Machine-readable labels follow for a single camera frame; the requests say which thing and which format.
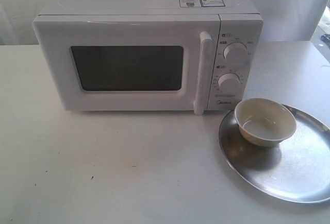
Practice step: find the white control knob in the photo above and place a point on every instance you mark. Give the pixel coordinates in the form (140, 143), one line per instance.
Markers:
(229, 83)
(235, 51)

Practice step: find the white microwave oven body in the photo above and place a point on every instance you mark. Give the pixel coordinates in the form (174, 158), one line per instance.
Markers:
(237, 24)

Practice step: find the white microwave door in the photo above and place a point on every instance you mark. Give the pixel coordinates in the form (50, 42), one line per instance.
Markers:
(130, 62)

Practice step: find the dark object at right edge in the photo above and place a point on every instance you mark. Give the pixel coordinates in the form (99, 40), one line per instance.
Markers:
(325, 38)

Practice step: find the round stainless steel tray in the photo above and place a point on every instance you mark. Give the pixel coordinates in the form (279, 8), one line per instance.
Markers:
(295, 170)

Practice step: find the lower white control knob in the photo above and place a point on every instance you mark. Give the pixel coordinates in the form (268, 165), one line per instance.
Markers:
(229, 83)

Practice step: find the blue white label sticker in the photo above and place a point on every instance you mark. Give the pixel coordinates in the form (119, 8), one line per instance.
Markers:
(201, 3)

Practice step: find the cream ceramic bowl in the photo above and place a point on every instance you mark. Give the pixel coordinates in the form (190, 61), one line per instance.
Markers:
(264, 122)

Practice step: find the upper white control knob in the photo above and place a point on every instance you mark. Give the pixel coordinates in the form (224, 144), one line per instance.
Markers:
(235, 51)

